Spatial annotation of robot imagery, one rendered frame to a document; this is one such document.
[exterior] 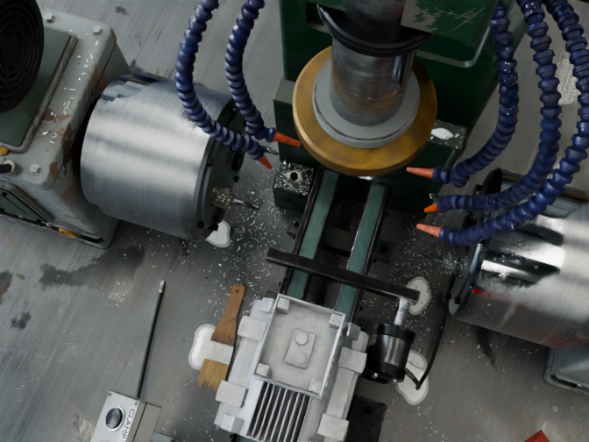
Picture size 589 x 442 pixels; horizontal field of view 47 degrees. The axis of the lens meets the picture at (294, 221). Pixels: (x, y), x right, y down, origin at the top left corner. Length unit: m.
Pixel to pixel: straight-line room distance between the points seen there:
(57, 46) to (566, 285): 0.84
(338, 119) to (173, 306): 0.64
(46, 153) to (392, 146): 0.53
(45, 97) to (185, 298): 0.47
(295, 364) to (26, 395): 0.60
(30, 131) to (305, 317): 0.50
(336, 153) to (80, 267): 0.72
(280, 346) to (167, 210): 0.27
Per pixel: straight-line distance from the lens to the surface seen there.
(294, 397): 1.01
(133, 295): 1.37
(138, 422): 1.05
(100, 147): 1.08
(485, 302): 1.04
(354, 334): 1.03
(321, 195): 1.25
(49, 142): 1.10
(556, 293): 1.04
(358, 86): 0.74
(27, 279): 1.44
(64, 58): 1.15
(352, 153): 0.83
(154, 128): 1.06
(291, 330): 0.99
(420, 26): 0.64
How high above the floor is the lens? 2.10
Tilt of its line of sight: 73 degrees down
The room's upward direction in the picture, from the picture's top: 4 degrees counter-clockwise
